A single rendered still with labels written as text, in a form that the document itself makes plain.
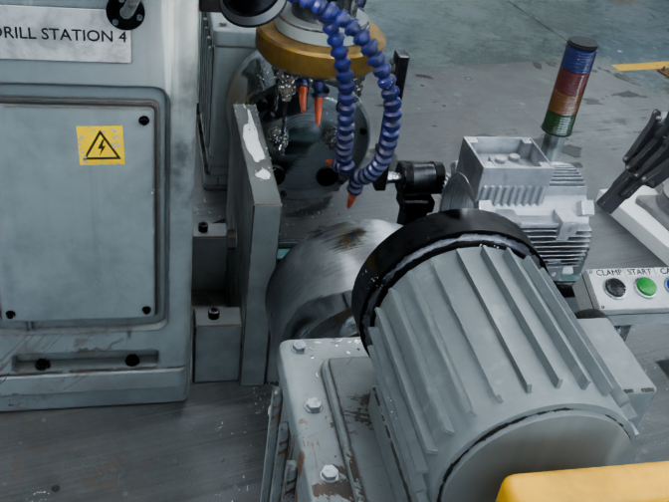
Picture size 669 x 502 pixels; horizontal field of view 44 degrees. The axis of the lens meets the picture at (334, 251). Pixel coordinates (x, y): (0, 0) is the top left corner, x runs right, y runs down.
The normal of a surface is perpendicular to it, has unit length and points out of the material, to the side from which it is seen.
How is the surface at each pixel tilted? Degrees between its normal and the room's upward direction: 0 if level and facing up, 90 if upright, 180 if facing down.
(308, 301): 47
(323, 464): 0
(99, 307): 90
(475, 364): 31
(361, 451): 0
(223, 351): 90
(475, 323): 23
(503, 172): 90
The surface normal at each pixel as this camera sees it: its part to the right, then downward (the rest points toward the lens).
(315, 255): -0.47, -0.65
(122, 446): 0.12, -0.81
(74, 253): 0.19, 0.59
